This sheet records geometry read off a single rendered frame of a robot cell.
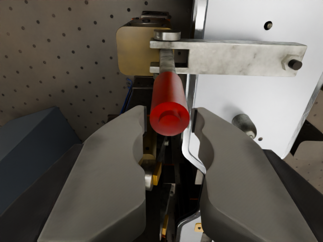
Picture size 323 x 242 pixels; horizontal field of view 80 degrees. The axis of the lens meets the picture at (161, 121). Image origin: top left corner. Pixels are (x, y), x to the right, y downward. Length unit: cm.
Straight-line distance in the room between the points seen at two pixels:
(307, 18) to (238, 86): 12
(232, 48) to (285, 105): 19
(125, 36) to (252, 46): 14
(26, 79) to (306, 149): 79
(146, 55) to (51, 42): 47
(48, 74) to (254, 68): 61
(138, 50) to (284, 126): 29
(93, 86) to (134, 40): 45
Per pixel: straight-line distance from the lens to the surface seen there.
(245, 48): 25
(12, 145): 63
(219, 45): 24
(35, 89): 77
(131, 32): 25
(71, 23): 65
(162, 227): 42
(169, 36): 22
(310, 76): 39
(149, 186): 30
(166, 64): 18
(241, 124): 35
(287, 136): 44
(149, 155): 31
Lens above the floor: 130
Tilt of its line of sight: 58 degrees down
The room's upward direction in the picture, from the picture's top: 179 degrees counter-clockwise
